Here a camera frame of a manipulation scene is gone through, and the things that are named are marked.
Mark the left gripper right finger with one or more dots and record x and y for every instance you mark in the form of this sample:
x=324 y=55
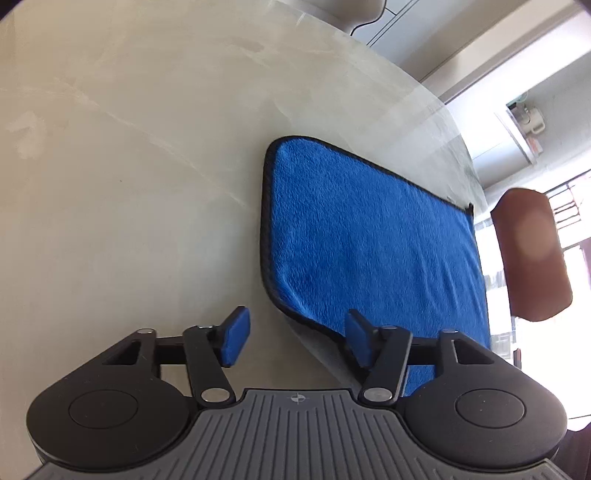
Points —
x=382 y=354

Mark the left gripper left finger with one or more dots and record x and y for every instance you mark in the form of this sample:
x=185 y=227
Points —
x=211 y=349

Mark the blue grey microfibre towel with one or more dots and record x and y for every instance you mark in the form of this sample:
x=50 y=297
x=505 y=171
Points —
x=340 y=233

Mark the brown leather chair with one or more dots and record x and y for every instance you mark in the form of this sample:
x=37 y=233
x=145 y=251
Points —
x=535 y=270

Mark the white kettle on shelf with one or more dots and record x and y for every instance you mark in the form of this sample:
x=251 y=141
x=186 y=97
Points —
x=531 y=124

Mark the beige dining chair left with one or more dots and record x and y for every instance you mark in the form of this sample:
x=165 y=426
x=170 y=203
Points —
x=349 y=16

